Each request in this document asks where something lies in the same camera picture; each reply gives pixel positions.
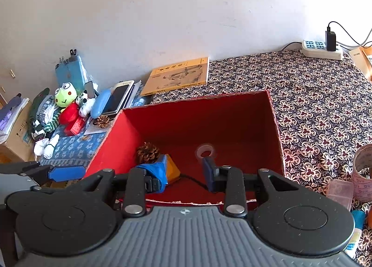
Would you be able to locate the orange wooden wedge block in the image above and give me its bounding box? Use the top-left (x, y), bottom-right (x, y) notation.
top-left (166, 154), bottom-right (181, 184)

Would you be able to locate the pinecone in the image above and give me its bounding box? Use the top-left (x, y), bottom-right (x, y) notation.
top-left (136, 142), bottom-right (160, 164)
top-left (93, 115), bottom-right (110, 128)

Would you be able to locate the clear tape roll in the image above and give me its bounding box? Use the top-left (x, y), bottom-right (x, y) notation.
top-left (196, 143), bottom-right (216, 160)

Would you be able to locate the cardboard box on floor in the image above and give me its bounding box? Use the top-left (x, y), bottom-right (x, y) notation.
top-left (1, 102), bottom-right (34, 163)

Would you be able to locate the blue floral cloth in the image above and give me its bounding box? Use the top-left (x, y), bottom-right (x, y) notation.
top-left (40, 131), bottom-right (106, 168)

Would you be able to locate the red cardboard box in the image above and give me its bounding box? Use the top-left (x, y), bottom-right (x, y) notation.
top-left (86, 91), bottom-right (285, 204)

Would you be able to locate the pinecone on blue cloth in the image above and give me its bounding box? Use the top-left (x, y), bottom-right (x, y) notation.
top-left (93, 115), bottom-right (110, 128)

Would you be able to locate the white panda plush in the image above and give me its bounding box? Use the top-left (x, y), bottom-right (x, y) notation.
top-left (76, 90), bottom-right (96, 118)

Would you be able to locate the green frog plush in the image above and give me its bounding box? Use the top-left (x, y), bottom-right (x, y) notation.
top-left (54, 82), bottom-right (78, 108)

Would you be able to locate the blue glasses case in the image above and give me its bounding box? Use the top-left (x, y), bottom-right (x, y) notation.
top-left (90, 89), bottom-right (111, 119)

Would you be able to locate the yellow book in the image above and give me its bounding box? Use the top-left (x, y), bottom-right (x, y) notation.
top-left (141, 57), bottom-right (209, 96)

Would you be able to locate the clear plastic small box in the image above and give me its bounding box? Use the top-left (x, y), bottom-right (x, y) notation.
top-left (327, 179), bottom-right (354, 210)

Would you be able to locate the floral patterned tablecloth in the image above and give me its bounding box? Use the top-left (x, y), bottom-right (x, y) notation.
top-left (151, 49), bottom-right (372, 266)

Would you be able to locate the white power strip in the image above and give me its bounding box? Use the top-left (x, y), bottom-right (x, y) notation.
top-left (301, 40), bottom-right (344, 60)

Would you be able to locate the black power adapter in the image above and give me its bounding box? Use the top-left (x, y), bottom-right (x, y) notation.
top-left (325, 26), bottom-right (337, 51)

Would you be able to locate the smartphone with white frame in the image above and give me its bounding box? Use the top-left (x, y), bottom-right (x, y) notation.
top-left (102, 80), bottom-right (134, 116)

